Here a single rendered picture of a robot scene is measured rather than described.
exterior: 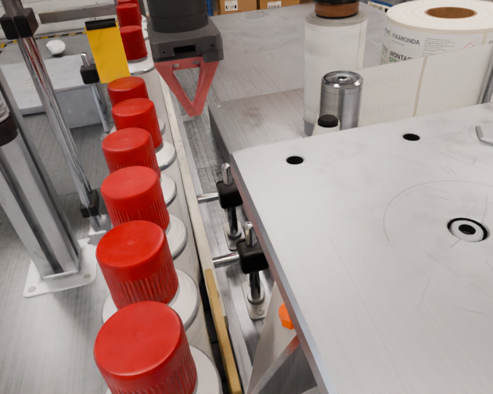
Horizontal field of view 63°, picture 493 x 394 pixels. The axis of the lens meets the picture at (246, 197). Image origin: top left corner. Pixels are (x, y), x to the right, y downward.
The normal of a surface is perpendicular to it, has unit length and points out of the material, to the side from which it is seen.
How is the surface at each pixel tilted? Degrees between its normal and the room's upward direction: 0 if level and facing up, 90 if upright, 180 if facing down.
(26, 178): 90
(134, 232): 2
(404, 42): 90
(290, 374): 90
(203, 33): 1
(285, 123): 0
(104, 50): 90
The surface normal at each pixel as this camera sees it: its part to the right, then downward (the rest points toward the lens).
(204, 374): 0.58, -0.75
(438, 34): -0.47, 0.56
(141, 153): 0.74, 0.36
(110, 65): 0.25, 0.58
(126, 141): -0.08, -0.82
